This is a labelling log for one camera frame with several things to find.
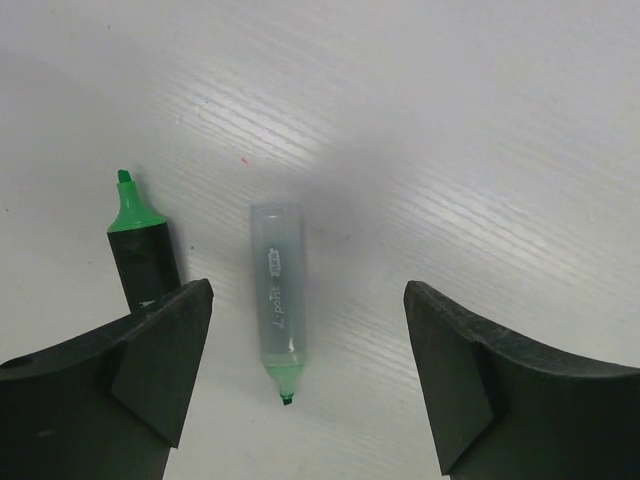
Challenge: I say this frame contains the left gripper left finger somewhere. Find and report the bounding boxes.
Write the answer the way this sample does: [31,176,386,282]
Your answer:
[1,279,214,479]

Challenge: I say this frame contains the mint pastel highlighter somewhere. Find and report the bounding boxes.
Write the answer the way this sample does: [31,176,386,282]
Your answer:
[249,203,307,406]

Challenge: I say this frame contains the green highlighter black body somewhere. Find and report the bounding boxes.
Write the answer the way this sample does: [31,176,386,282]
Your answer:
[107,169,181,312]

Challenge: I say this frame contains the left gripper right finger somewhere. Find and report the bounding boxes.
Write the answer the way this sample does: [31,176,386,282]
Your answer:
[404,281,639,479]

